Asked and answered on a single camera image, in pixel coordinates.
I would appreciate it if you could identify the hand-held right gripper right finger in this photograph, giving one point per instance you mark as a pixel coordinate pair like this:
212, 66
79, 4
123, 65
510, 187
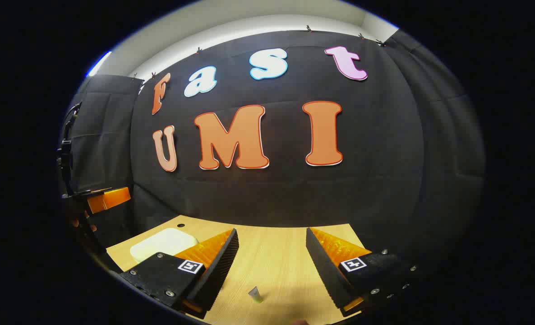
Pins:
326, 275

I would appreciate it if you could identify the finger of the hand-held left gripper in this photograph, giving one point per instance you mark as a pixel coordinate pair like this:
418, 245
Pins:
109, 199

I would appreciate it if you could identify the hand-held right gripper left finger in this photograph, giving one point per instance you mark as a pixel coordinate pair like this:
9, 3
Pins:
222, 266

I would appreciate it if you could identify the grey tube green cap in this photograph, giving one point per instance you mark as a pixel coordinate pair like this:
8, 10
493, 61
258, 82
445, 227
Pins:
255, 294

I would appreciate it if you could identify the black backdrop cloth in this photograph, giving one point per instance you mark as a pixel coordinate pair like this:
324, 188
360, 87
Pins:
272, 189

